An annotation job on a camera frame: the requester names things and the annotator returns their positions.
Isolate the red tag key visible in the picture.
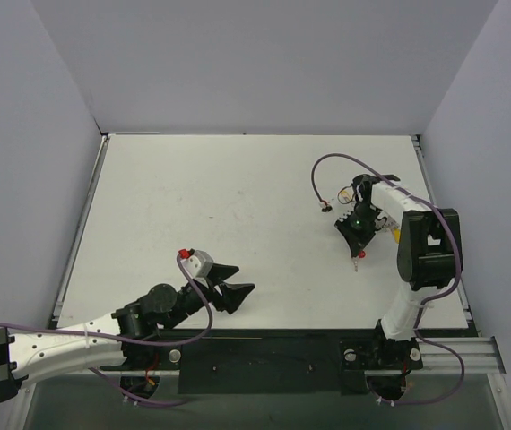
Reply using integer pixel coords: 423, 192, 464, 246
351, 250, 366, 272

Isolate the metal disc key organizer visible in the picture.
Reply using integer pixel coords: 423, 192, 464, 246
336, 185, 399, 242

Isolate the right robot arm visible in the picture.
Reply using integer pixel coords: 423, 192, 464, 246
334, 174, 463, 372

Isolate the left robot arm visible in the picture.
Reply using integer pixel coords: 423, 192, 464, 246
0, 264, 256, 403

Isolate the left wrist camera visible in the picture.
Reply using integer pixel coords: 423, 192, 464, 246
178, 249, 214, 279

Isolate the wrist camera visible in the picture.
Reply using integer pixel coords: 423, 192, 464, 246
178, 249, 214, 279
319, 200, 333, 213

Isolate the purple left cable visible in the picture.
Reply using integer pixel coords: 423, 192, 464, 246
0, 254, 214, 409

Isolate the purple cable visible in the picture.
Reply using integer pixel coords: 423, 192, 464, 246
0, 254, 214, 409
311, 153, 466, 408

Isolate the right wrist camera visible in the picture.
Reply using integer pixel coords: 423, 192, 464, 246
319, 200, 333, 213

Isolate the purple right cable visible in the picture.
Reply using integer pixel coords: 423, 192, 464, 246
311, 153, 466, 408

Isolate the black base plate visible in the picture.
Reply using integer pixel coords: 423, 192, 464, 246
80, 329, 425, 396

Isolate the aluminium table edge rail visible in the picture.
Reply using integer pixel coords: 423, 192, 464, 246
411, 134, 435, 203

